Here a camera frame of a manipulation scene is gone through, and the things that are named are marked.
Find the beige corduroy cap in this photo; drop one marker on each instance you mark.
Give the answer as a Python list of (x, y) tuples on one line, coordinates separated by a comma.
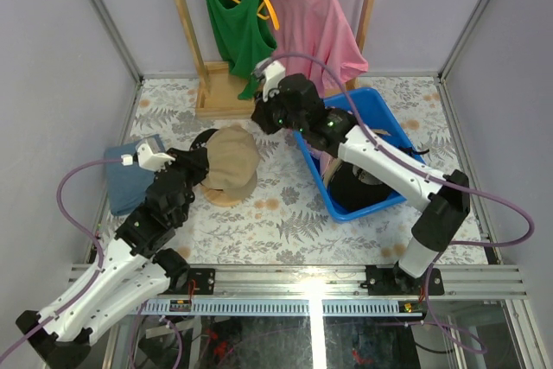
[(233, 159)]

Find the green tank top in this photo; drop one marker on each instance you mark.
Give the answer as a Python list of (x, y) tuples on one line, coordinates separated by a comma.
[(243, 38)]

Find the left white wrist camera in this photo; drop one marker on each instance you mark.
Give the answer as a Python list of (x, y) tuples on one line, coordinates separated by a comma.
[(148, 155)]

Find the pink t-shirt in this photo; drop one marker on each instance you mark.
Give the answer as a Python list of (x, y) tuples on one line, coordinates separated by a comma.
[(319, 28)]

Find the beige sport cap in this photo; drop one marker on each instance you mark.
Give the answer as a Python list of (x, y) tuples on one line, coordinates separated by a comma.
[(381, 132)]

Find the folded blue cloth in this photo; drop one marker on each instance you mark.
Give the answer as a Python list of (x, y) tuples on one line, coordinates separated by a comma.
[(126, 185)]

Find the blue plastic bin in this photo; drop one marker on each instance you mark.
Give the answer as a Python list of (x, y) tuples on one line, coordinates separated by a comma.
[(376, 113)]

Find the black sport cap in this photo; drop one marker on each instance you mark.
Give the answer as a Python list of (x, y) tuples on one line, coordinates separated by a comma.
[(352, 188)]

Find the black MLB cap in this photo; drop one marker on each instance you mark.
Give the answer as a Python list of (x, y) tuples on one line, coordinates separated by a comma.
[(201, 140)]

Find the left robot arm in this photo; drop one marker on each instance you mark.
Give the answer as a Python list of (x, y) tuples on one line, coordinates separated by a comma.
[(132, 267)]

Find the wooden hat stand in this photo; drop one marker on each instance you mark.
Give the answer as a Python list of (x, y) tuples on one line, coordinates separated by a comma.
[(219, 198)]

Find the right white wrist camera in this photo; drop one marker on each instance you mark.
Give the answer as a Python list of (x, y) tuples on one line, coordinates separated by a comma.
[(269, 73)]

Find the wooden clothes rack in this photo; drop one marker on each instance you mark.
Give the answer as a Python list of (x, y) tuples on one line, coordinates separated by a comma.
[(217, 94)]

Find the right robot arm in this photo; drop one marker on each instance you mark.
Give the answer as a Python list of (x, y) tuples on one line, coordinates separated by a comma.
[(439, 198)]

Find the aluminium mounting rail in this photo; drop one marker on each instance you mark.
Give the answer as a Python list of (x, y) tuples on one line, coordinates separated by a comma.
[(348, 283)]

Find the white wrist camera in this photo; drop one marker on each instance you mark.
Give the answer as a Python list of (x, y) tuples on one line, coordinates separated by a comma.
[(148, 155), (269, 73)]

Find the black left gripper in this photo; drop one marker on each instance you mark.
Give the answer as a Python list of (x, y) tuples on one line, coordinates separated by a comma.
[(195, 163)]

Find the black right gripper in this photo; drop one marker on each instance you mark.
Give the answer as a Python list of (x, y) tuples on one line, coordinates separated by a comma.
[(261, 116)]

